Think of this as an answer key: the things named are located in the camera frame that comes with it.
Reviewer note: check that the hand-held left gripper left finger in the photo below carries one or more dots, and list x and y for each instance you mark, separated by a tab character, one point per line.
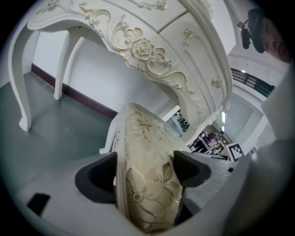
57	202

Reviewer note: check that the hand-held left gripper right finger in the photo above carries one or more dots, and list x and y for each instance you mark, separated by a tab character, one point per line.
207	175

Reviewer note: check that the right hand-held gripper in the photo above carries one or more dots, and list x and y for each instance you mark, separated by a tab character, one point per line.
235	152

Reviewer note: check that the cream cushioned stool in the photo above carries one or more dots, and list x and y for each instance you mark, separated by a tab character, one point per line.
149	179

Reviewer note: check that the cream ornate dressing table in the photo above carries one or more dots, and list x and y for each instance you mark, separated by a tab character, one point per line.
161	34

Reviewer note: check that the person's head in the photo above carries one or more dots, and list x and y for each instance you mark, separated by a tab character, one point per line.
276	41

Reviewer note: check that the black head-mounted camera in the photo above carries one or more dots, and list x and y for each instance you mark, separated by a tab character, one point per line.
255	27

